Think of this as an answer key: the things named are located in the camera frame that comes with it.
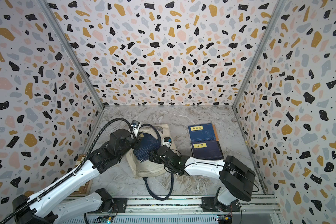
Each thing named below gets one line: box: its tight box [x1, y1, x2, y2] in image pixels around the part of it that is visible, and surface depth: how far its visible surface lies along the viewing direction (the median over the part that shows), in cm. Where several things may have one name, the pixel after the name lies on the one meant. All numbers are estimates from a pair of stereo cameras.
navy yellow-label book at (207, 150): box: [190, 139, 225, 161], surface depth 97 cm
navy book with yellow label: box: [187, 123, 220, 143], surface depth 103 cm
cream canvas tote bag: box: [125, 123, 175, 178], surface depth 87 cm
